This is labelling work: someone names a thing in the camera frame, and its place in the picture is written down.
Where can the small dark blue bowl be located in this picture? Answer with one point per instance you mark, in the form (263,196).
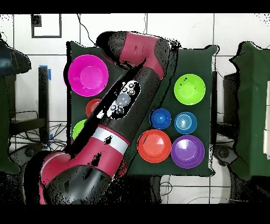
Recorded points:
(160,118)

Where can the large orange bowl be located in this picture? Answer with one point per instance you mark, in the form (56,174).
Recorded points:
(154,146)

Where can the large green bowl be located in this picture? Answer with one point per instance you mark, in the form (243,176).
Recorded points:
(78,129)
(189,89)

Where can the purple bowl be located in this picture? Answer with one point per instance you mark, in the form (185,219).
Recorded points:
(187,152)

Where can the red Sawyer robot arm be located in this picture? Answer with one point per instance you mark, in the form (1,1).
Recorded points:
(135,48)

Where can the light blue translucent bowl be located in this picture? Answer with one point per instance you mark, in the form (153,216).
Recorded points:
(185,123)

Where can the large pink bowl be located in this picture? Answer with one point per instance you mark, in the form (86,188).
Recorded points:
(88,76)

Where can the dark green table cloth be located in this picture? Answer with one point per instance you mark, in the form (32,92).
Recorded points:
(189,61)

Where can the blue tape strip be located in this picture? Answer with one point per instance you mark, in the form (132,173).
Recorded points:
(49,74)

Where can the black office chair base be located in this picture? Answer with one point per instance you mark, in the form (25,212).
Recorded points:
(21,154)
(223,153)

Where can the green cloth side table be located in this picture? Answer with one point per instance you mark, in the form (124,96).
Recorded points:
(251,105)
(4,126)

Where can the person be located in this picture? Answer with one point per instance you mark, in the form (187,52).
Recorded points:
(12,61)

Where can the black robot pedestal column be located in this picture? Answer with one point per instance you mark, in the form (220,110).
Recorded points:
(143,190)

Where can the black floor frame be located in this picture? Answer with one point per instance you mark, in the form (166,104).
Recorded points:
(35,21)

